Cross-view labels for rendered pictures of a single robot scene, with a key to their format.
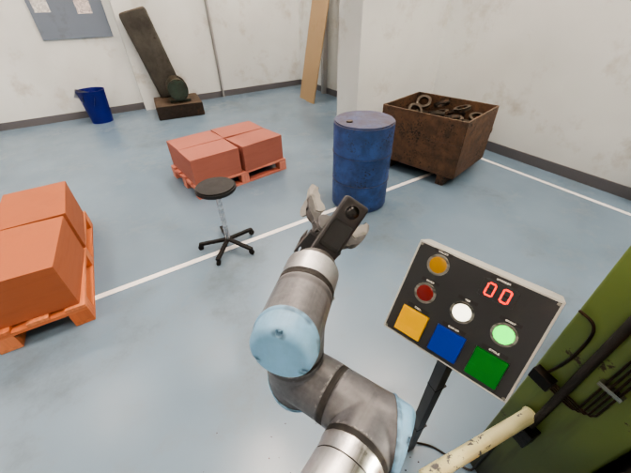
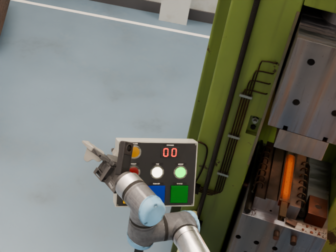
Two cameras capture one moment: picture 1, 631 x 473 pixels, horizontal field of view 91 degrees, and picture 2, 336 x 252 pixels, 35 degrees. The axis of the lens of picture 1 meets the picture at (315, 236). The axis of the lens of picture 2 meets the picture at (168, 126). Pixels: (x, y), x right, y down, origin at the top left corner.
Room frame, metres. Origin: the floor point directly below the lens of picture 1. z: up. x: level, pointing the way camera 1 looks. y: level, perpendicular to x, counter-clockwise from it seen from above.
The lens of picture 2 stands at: (-0.37, 1.04, 2.61)
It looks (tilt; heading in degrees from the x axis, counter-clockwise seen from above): 38 degrees down; 301
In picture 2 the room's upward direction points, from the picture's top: 11 degrees clockwise
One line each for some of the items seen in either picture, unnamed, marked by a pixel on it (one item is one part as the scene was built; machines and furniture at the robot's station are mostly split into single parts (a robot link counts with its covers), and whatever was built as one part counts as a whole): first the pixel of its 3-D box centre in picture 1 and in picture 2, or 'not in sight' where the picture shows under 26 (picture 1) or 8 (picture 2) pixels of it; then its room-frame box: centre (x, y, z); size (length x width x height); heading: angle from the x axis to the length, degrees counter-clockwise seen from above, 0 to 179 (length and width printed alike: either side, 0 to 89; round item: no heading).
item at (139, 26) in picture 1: (165, 64); not in sight; (6.32, 2.63, 0.83); 0.96 x 0.95 x 1.67; 32
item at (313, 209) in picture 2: not in sight; (315, 211); (-0.07, -0.84, 0.95); 0.12 x 0.09 x 0.07; 112
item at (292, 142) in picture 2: not in sight; (304, 116); (0.15, -0.91, 1.32); 0.42 x 0.20 x 0.10; 112
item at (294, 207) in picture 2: not in sight; (281, 176); (0.15, -0.91, 0.96); 0.42 x 0.20 x 0.09; 112
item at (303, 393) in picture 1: (300, 371); (144, 228); (0.26, 0.03, 1.26); 0.12 x 0.09 x 0.12; 56
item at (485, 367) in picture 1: (485, 367); (179, 194); (0.40, -0.41, 1.01); 0.07 x 0.05 x 0.07; 47
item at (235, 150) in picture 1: (227, 156); not in sight; (3.59, 1.05, 0.22); 1.24 x 0.89 x 0.44; 123
